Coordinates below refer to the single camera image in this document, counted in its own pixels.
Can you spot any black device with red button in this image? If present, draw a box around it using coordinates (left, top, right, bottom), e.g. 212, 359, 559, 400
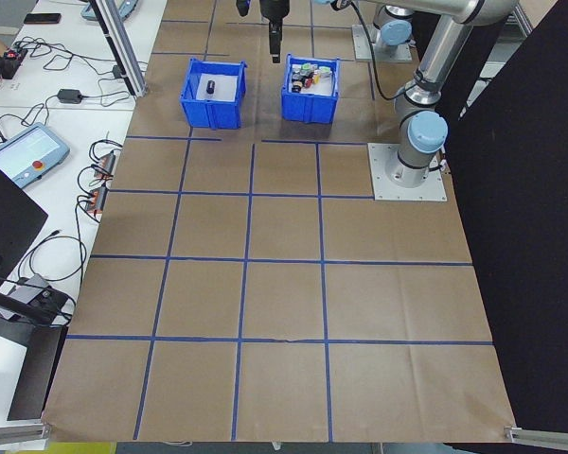
0, 46, 28, 80

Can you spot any black monitor panel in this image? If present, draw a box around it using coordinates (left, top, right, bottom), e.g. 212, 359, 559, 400
0, 153, 49, 285

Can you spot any blue plastic capacitor bin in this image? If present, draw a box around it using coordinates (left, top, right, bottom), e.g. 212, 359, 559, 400
178, 57, 248, 131

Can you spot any teach pendant with red button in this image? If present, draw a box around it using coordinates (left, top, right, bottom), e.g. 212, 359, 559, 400
0, 121, 71, 190

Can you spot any pile of push button switches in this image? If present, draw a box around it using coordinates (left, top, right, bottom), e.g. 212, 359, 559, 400
288, 70, 336, 98

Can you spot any white paper bin liner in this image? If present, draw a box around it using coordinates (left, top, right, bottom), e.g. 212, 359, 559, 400
192, 72, 242, 103

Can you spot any white square base plate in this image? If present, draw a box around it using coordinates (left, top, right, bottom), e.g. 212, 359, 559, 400
351, 23, 421, 63
367, 141, 449, 203

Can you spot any silver aluminium frame post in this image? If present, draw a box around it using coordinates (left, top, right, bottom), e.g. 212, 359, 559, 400
87, 0, 149, 97

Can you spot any light blue teach pendant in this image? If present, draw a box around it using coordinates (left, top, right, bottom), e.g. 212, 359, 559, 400
79, 0, 141, 23

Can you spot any black frame cover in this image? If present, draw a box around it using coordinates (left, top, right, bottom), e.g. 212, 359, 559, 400
409, 0, 568, 454

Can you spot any blue plastic button bin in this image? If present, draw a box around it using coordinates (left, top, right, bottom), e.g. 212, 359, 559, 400
280, 52, 341, 126

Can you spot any black adapter cable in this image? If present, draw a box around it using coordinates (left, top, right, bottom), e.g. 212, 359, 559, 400
81, 75, 136, 109

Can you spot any silver metal frame bar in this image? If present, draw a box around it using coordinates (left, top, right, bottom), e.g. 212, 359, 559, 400
509, 0, 536, 35

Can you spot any black grey device box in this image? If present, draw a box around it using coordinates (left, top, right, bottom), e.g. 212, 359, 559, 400
9, 272, 77, 326

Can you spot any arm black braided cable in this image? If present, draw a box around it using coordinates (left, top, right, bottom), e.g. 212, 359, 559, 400
349, 0, 425, 101

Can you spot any aluminium table edge bar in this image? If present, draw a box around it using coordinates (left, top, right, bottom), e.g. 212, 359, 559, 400
0, 422, 53, 448
504, 424, 568, 450

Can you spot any long black desk cable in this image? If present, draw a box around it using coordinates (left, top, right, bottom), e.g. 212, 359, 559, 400
0, 229, 89, 304

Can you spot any grey hub with orange plugs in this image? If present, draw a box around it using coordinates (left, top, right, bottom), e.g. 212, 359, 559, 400
92, 150, 119, 179
85, 186, 109, 218

